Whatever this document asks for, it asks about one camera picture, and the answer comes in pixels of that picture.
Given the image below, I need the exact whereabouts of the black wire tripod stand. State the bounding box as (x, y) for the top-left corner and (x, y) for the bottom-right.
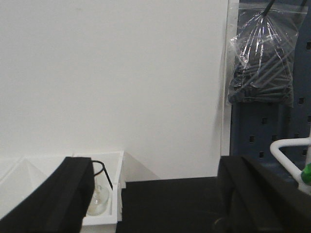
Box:
(91, 160), (114, 191)

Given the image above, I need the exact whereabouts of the right white storage bin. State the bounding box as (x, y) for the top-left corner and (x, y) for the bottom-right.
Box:
(74, 151), (126, 233)

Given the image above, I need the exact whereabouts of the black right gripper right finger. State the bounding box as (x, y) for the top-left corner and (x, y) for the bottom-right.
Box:
(214, 156), (311, 233)

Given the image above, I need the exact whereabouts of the middle white storage bin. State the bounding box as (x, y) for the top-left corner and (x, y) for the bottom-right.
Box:
(0, 155), (65, 217)

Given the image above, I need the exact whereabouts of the white storage bin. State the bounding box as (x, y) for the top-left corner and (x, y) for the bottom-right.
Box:
(0, 155), (65, 217)
(74, 151), (126, 233)

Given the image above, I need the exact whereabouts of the white lab faucet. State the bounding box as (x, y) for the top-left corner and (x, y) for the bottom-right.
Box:
(270, 121), (311, 195)

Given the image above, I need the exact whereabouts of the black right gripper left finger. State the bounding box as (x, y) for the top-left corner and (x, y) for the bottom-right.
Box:
(0, 157), (94, 233)

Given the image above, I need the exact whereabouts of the blue-grey pegboard drying rack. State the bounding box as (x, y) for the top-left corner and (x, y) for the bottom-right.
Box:
(229, 0), (311, 185)

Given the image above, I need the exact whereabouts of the plastic bag of grey pegs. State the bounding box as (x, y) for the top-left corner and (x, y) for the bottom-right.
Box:
(226, 2), (308, 107)

